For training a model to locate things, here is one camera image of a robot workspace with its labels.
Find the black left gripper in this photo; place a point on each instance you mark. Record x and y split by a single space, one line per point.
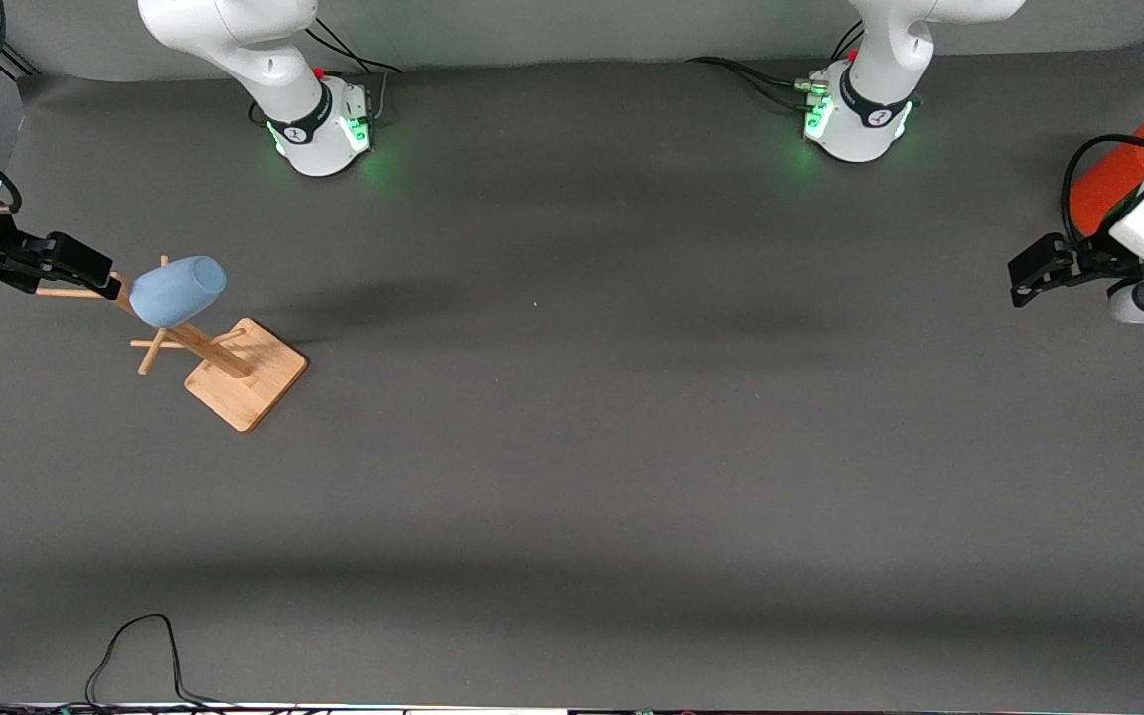
1094 259

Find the light blue cup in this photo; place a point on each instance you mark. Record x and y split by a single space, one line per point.
175 290

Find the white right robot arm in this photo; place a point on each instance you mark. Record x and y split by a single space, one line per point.
264 60

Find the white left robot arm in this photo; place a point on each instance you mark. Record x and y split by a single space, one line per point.
875 99

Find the wooden cup rack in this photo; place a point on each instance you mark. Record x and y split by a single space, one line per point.
249 382

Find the orange cylindrical can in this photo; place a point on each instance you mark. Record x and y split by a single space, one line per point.
1113 184

